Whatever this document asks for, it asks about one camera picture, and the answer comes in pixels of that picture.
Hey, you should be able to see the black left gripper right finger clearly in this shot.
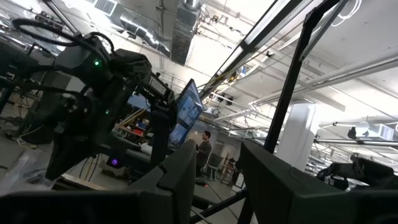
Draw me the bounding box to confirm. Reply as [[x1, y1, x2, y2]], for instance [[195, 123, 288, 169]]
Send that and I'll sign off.
[[238, 141, 398, 224]]

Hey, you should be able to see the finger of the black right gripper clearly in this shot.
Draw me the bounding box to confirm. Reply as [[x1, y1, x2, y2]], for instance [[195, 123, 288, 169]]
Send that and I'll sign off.
[[45, 141, 77, 180], [73, 139, 96, 162]]

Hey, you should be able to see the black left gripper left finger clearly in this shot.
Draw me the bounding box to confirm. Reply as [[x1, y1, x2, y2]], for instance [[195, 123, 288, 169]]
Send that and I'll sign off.
[[0, 139, 198, 224]]

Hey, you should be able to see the background shelf with boxes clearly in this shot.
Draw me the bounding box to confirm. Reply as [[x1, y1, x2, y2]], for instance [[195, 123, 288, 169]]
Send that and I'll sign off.
[[114, 108, 150, 144]]

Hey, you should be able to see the person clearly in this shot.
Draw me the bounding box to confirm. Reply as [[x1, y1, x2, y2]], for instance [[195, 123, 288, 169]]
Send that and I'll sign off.
[[195, 130, 213, 179]]

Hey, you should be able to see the white pillar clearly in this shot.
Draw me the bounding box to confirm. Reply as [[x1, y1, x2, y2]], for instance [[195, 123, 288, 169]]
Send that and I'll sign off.
[[275, 101, 320, 172]]

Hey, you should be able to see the computer monitor with blue screen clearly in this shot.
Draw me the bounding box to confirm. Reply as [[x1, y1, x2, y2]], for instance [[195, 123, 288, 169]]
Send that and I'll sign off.
[[169, 78, 205, 147]]

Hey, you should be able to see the white ceiling vent grille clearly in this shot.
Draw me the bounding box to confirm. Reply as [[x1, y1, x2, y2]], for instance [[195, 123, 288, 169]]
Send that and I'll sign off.
[[93, 0, 118, 16]]

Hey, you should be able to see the white ceiling pipe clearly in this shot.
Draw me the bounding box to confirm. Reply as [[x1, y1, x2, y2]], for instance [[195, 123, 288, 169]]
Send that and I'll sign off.
[[248, 46, 398, 106]]

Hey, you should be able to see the long overhead light bar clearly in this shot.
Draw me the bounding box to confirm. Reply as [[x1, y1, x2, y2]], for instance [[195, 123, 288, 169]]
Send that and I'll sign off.
[[198, 0, 312, 99]]

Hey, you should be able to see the black camera with purple light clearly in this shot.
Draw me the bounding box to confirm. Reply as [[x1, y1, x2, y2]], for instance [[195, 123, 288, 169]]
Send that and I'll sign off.
[[105, 155, 125, 170]]

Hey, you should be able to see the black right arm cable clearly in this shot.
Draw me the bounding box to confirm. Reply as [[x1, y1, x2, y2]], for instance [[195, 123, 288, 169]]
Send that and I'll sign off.
[[12, 18, 116, 60]]

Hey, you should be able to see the round silver ceiling duct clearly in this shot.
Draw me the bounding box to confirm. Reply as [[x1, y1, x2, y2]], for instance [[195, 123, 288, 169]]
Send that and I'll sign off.
[[118, 12, 172, 58]]

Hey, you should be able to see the rectangular metal ceiling duct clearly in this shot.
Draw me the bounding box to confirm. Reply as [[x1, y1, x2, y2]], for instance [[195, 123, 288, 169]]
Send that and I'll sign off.
[[170, 0, 203, 66]]

